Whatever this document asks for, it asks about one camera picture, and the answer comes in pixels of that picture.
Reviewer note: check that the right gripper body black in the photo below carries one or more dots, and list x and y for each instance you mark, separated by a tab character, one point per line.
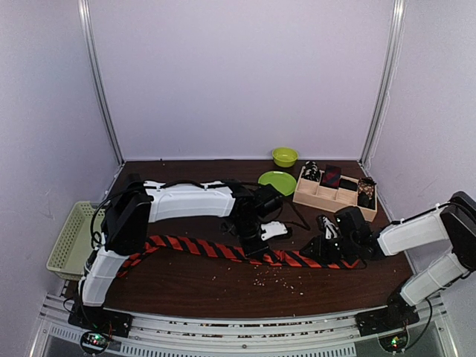
346	248

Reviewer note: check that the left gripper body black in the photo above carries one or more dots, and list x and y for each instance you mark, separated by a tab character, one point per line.
245	230

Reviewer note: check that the red navy striped tie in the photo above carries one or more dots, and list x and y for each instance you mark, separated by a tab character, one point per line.
204	248

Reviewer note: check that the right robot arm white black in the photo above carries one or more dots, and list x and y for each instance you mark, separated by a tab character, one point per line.
452	221

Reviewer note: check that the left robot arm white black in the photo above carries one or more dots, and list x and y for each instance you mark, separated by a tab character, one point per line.
123	231

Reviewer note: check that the green plate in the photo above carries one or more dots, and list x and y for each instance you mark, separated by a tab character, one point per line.
283	182

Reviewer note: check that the brown patterned rolled tie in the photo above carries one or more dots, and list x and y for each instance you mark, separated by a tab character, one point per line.
366	192

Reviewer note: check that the wooden compartment box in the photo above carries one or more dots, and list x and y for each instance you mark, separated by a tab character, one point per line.
313	194

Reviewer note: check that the green bowl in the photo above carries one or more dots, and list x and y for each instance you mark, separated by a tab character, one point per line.
284	156

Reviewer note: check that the black white patterned rolled tie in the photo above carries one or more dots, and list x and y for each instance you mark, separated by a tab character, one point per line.
311	171

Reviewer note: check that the red navy rolled tie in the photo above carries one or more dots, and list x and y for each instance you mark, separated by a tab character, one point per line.
331	177

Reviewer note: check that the pale green perforated basket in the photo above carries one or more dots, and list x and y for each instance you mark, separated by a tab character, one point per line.
73	245

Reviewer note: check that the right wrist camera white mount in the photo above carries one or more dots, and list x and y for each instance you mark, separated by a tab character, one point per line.
326	226

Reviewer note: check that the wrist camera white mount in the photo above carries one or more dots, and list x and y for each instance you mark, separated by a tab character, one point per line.
274	230
326	226

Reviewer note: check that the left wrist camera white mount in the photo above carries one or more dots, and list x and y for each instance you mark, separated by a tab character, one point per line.
274	230

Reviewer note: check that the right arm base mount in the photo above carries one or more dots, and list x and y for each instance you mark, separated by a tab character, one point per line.
397	314

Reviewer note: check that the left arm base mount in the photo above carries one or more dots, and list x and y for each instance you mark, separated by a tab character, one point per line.
98	319

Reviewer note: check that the right aluminium frame post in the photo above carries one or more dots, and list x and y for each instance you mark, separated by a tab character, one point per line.
388	72

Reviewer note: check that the aluminium frame post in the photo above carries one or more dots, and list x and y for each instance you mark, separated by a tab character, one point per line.
388	72
88	33

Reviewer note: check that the left aluminium frame post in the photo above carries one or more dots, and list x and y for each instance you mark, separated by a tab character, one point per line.
88	33

